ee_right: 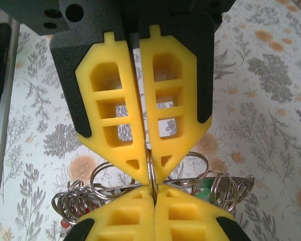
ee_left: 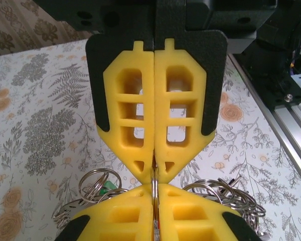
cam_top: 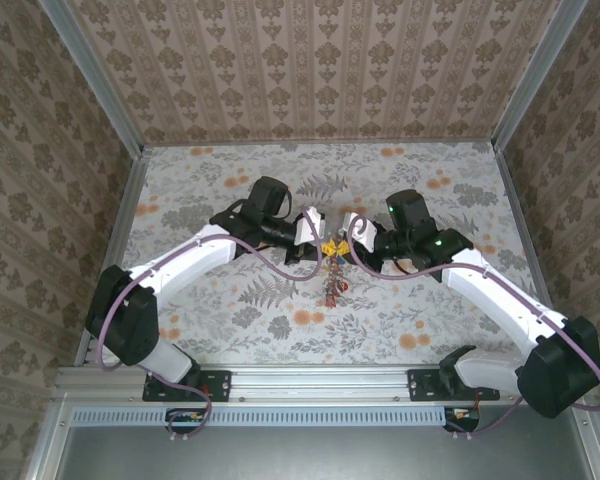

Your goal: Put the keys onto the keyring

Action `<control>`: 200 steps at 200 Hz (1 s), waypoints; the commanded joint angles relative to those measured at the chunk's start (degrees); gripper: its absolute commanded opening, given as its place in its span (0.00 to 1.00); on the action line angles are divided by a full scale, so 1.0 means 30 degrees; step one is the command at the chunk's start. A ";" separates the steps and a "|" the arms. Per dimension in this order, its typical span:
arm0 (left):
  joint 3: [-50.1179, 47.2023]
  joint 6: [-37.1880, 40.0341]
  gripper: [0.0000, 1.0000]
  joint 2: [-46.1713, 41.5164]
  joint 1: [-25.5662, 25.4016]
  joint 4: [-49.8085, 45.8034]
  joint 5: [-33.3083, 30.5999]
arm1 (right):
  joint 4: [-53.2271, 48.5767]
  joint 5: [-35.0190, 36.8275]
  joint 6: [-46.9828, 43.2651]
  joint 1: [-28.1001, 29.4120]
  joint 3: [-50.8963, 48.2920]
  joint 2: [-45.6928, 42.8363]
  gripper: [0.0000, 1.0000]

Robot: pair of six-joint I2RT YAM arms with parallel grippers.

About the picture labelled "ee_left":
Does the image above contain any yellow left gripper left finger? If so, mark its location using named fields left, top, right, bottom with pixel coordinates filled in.
left=54, top=184, right=155, bottom=241

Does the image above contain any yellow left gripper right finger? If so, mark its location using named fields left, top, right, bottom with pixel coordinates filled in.
left=158, top=184, right=264, bottom=241

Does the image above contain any keyring bunch with coloured tags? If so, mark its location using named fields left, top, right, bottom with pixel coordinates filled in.
left=52, top=167, right=266, bottom=241

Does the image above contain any floral patterned tablecloth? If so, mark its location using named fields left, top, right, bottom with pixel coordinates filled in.
left=0, top=39, right=301, bottom=241

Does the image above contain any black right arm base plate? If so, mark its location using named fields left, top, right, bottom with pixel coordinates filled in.
left=265, top=72, right=301, bottom=109

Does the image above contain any aluminium mounting rail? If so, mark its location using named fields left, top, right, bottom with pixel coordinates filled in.
left=228, top=54, right=301, bottom=151

